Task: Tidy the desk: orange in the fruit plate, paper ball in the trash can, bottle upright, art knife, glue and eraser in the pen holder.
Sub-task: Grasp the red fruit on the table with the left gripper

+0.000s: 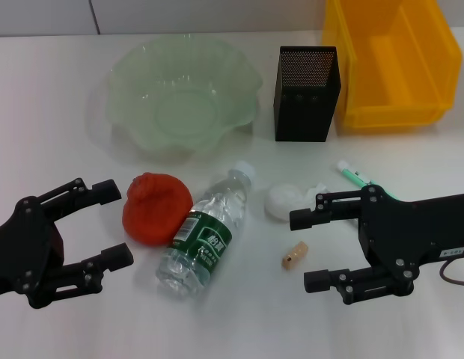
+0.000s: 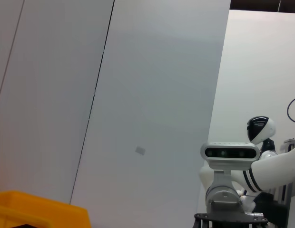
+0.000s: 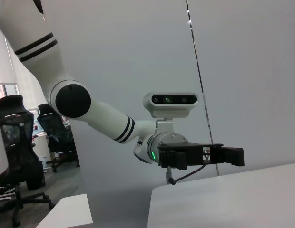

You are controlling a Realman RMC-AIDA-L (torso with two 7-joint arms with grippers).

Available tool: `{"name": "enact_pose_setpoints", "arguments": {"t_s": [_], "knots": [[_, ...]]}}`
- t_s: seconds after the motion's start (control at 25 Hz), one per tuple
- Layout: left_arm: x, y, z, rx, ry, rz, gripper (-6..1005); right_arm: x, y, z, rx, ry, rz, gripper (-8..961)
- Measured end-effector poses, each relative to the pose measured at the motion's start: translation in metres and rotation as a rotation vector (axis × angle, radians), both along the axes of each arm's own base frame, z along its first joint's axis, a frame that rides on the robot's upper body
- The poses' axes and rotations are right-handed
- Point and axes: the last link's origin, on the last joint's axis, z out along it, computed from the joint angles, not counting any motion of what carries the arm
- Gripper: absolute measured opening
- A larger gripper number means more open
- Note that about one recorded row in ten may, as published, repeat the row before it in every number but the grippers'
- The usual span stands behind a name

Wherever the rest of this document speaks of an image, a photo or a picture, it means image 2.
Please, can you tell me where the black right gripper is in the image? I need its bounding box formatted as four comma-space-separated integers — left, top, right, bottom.
194, 212, 268, 228

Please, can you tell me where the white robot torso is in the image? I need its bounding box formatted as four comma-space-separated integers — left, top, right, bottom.
253, 137, 289, 228

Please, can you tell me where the white and black robot head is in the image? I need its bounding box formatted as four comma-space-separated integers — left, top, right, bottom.
246, 115, 277, 145

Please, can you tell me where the yellow plastic storage bin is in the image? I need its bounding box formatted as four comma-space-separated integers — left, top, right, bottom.
0, 190, 91, 228

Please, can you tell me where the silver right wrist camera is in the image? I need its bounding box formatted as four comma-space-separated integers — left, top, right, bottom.
200, 142, 261, 171

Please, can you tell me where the black looped cable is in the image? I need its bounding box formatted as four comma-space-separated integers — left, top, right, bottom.
287, 92, 295, 124

